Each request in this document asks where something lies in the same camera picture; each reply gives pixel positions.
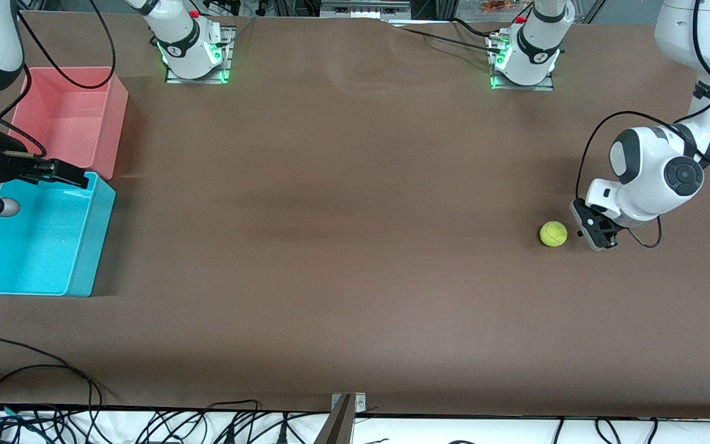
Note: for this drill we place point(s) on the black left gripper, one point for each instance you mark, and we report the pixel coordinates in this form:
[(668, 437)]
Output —
[(612, 238)]

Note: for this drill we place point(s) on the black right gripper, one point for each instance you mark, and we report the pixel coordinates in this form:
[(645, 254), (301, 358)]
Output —
[(5, 164)]

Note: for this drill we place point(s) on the yellow-green tennis ball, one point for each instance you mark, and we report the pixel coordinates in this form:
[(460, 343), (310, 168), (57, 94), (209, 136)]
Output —
[(553, 234)]

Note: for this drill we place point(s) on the pink plastic bin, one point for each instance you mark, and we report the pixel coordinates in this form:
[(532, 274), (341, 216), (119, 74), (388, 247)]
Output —
[(65, 117)]

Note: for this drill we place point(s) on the blue plastic bin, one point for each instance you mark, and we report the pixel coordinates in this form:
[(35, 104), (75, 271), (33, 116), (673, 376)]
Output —
[(34, 246)]

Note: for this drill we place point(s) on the orange object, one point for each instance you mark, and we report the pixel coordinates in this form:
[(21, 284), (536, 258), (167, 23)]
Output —
[(497, 6)]

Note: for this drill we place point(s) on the grey metal strut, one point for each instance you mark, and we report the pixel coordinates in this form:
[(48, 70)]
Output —
[(338, 428)]

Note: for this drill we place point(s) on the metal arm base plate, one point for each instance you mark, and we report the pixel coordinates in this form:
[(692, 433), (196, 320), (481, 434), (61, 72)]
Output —
[(198, 80), (521, 87)]

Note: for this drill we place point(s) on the metal table edge bracket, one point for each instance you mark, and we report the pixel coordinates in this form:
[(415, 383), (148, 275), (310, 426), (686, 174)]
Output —
[(360, 404)]

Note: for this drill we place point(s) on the silver aluminium frame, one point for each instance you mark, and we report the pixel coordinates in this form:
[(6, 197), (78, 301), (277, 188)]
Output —
[(364, 9)]

